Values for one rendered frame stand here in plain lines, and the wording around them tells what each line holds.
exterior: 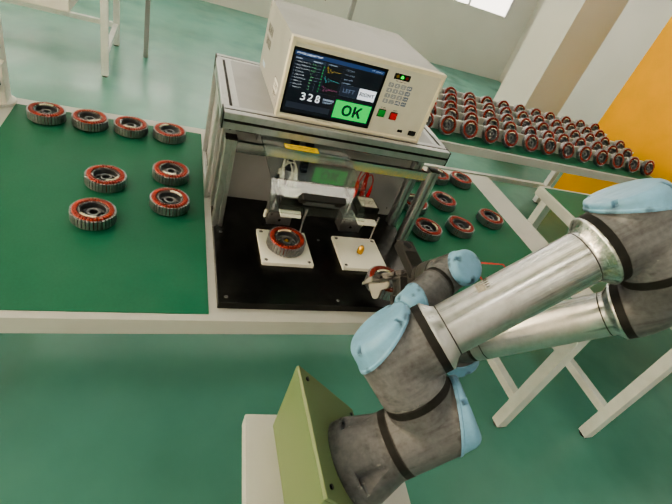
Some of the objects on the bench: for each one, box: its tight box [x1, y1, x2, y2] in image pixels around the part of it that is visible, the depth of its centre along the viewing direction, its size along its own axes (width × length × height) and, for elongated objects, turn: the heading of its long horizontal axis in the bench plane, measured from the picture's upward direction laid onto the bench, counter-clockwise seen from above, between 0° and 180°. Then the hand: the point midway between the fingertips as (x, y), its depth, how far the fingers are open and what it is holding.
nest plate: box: [256, 229, 314, 268], centre depth 131 cm, size 15×15×1 cm
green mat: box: [0, 104, 209, 314], centre depth 130 cm, size 94×61×1 cm, turn 174°
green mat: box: [395, 181, 572, 300], centre depth 178 cm, size 94×61×1 cm, turn 174°
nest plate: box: [331, 236, 386, 272], centre depth 140 cm, size 15×15×1 cm
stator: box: [476, 208, 504, 230], centre depth 189 cm, size 11×11×4 cm
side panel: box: [202, 69, 219, 198], centre depth 145 cm, size 28×3×32 cm, turn 174°
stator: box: [149, 187, 190, 217], centre depth 133 cm, size 11×11×4 cm
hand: (384, 282), depth 123 cm, fingers closed on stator, 13 cm apart
